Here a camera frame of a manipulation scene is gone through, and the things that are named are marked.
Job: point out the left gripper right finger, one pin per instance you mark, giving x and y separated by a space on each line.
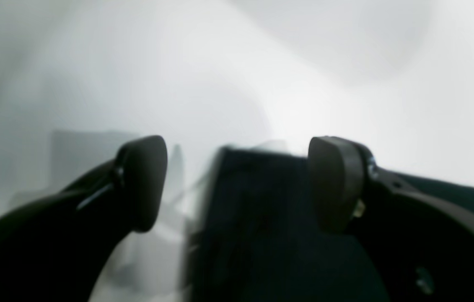
422 246

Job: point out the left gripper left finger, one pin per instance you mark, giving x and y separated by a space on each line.
54 249

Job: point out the black T-shirt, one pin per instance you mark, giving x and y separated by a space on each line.
261 241

